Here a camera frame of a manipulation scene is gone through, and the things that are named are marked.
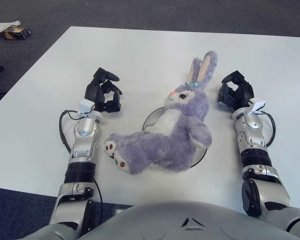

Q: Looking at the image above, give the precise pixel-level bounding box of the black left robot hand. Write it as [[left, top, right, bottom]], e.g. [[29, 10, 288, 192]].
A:
[[84, 67, 123, 114]]

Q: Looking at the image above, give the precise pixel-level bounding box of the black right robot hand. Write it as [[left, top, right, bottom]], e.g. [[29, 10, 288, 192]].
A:
[[216, 70, 255, 111]]

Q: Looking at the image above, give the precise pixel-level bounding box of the purple plush doll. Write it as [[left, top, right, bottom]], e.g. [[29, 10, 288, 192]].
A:
[[103, 49, 219, 176]]

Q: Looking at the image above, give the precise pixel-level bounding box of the white plate with black rim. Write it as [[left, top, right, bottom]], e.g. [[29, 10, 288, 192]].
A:
[[141, 106, 208, 170]]

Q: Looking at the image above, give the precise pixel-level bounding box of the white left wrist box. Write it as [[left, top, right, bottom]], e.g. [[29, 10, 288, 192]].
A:
[[77, 98, 96, 115]]

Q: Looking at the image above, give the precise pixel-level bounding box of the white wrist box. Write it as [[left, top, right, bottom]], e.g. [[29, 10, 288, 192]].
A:
[[77, 98, 96, 115], [248, 99, 267, 115]]

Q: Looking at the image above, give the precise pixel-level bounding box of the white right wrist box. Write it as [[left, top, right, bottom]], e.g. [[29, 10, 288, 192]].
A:
[[248, 99, 267, 115]]

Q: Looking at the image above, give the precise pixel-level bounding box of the crumpled white paper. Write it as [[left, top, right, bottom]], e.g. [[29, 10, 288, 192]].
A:
[[0, 20, 22, 35]]

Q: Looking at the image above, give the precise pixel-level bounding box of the grey robot torso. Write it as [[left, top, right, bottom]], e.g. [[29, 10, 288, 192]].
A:
[[77, 199, 300, 240]]

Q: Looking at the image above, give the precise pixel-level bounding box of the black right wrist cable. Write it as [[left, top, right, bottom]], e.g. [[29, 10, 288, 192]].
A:
[[261, 111, 276, 148]]

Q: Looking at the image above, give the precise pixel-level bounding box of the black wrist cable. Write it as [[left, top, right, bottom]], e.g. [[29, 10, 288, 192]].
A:
[[59, 106, 95, 155], [261, 111, 276, 148]]

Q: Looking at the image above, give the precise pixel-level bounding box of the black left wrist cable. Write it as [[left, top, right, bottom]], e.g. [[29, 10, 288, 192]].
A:
[[59, 106, 95, 155]]

